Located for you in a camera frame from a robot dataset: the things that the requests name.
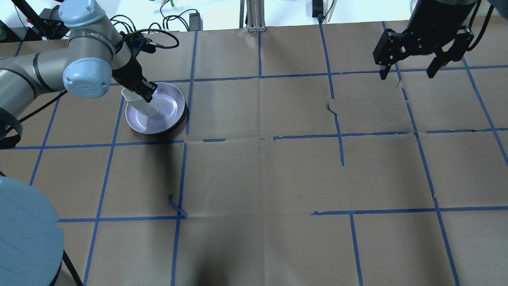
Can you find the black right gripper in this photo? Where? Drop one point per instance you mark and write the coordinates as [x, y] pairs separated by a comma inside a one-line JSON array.
[[432, 29]]

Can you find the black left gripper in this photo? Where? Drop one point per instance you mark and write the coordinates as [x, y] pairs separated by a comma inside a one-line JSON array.
[[127, 72]]

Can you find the white faceted cup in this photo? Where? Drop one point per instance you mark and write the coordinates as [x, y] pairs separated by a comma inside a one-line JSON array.
[[137, 106]]

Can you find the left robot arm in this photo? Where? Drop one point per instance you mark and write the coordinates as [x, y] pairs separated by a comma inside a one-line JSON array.
[[32, 245]]

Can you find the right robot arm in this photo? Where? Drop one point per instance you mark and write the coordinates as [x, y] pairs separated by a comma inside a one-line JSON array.
[[470, 6]]

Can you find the lilac plate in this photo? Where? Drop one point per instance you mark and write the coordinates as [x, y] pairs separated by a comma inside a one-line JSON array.
[[166, 108]]

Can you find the black power adapter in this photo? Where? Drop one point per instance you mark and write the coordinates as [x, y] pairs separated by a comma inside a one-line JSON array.
[[195, 22]]

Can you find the brown paper table cover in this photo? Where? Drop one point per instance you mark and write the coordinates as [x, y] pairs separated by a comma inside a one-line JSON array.
[[294, 165]]

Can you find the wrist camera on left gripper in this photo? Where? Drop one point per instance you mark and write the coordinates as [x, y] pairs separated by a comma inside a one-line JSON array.
[[137, 43]]

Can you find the aluminium frame post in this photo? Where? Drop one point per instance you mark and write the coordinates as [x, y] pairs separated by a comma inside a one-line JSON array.
[[252, 16]]

